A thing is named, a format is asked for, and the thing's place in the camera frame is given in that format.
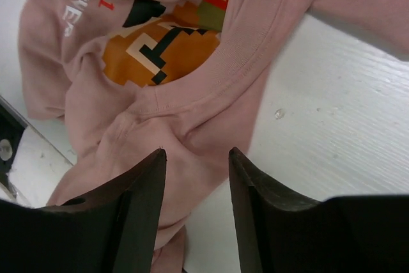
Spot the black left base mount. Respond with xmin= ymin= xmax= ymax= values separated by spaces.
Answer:
xmin=0 ymin=98 xmax=27 ymax=175

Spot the pink printed t shirt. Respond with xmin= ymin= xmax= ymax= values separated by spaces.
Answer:
xmin=18 ymin=0 xmax=408 ymax=272

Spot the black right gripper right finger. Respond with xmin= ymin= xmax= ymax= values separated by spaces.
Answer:
xmin=229 ymin=148 xmax=408 ymax=272

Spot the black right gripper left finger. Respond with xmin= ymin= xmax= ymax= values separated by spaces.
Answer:
xmin=1 ymin=149 xmax=166 ymax=273

